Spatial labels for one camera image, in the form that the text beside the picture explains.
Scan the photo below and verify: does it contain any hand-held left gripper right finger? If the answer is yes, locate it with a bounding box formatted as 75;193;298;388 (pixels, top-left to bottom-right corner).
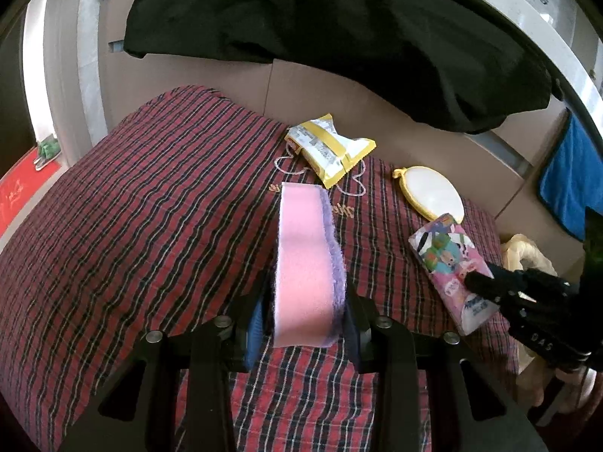
341;292;547;452

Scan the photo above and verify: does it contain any red plaid cloth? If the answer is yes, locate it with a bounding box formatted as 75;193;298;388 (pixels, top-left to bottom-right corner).
0;85;523;452

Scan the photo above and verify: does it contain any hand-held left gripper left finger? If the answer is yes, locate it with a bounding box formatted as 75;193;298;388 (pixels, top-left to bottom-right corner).
57;270;271;452

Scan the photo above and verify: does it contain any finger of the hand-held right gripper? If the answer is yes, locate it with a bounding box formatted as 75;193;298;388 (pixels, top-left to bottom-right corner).
464;270;592;372
490;265;582;302

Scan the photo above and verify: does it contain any yellow rimmed round pad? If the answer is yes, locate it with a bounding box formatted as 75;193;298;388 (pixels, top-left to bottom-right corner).
393;166;465;223

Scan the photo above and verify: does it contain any yellow snack packet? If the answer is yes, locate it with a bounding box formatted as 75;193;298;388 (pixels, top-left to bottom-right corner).
285;113;378;189

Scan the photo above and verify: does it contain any red floor mat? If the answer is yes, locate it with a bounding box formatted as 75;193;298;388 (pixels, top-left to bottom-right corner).
0;148;64;241

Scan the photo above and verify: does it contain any pink and purple sponge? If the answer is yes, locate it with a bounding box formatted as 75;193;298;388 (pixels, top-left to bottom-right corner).
271;181;348;348

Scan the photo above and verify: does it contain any pink printed tissue packet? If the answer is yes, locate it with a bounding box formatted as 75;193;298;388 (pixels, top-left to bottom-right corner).
408;213;501;337

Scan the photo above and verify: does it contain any black cloth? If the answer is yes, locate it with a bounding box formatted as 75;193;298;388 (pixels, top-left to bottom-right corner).
123;0;563;135

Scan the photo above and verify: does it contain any blue towel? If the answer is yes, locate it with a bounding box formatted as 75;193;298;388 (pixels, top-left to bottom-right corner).
539;110;603;242

